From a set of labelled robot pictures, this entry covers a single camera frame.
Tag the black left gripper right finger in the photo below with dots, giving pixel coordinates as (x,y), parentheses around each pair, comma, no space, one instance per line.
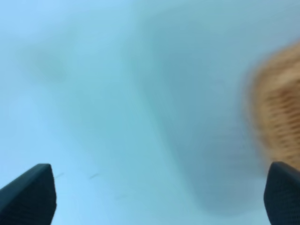
(282,194)

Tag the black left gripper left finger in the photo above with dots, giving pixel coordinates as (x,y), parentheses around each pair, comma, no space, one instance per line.
(30,199)

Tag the orange woven wicker basket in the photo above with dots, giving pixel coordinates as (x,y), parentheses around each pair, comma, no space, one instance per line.
(274,106)

